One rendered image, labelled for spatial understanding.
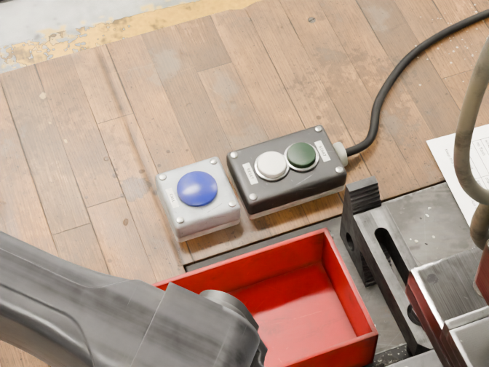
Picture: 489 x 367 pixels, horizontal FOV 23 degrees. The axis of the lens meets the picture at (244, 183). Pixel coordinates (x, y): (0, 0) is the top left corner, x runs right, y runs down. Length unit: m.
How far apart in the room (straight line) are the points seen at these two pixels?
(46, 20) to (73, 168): 1.37
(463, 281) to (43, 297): 0.35
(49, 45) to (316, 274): 1.47
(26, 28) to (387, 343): 1.60
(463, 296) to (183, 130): 0.46
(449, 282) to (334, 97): 0.44
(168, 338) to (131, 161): 0.58
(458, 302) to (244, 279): 0.31
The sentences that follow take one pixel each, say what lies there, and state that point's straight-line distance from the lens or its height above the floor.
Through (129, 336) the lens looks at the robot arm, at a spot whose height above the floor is 1.31.
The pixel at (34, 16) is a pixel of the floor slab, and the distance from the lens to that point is 2.60.
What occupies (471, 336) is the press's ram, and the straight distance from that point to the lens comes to 0.83.
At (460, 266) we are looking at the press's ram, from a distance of 0.90.
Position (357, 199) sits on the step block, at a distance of 1.11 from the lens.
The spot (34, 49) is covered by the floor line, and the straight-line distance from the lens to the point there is 2.54.
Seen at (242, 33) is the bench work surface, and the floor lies 0.90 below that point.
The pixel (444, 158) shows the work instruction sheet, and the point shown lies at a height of 0.90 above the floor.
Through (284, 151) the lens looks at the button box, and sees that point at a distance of 1.20.
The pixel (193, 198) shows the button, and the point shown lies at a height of 0.94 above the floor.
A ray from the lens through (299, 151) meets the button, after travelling 1.19.
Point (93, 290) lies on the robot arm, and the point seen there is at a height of 1.32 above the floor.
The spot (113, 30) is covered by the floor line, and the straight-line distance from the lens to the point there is 2.55.
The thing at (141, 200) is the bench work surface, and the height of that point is 0.90.
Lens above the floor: 1.91
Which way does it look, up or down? 56 degrees down
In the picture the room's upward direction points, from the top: straight up
